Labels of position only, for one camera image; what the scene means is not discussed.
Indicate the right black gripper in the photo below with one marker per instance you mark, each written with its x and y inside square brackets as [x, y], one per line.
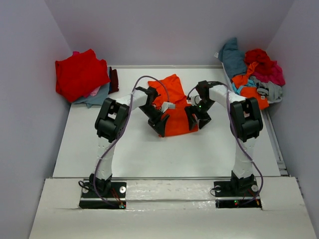
[204, 119]

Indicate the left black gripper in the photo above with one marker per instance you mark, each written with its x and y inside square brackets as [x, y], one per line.
[159, 125]

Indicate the orange t-shirt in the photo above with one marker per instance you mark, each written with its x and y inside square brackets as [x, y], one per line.
[170, 88]
[243, 79]

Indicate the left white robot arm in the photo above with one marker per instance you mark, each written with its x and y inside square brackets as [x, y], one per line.
[110, 125]

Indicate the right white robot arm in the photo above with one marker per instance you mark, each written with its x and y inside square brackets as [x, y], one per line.
[245, 124]

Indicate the folded light blue t-shirt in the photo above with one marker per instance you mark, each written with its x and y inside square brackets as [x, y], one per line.
[96, 100]

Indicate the folded maroon t-shirt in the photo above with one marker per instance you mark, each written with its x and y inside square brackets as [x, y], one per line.
[114, 81]

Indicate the cyan crumpled t-shirt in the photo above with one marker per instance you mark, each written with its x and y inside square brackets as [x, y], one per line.
[248, 90]

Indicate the teal blue crumpled t-shirt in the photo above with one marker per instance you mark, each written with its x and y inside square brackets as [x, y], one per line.
[232, 58]

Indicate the folded pink t-shirt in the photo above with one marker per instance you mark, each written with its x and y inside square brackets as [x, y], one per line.
[94, 92]

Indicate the grey crumpled t-shirt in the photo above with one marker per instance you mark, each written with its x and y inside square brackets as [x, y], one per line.
[272, 92]

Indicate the red crumpled t-shirt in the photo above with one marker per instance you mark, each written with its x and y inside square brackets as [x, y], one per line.
[260, 56]

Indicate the folded red t-shirt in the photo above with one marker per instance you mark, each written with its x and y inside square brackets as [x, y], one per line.
[80, 74]

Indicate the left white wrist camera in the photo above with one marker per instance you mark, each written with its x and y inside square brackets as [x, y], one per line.
[167, 106]

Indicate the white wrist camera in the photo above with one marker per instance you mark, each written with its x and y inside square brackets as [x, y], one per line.
[194, 100]
[167, 106]

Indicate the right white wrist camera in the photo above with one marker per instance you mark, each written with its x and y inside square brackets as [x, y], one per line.
[194, 100]

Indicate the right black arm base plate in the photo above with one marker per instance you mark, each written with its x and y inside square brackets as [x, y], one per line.
[227, 198]

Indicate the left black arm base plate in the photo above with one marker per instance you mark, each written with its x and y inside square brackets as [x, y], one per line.
[114, 199]

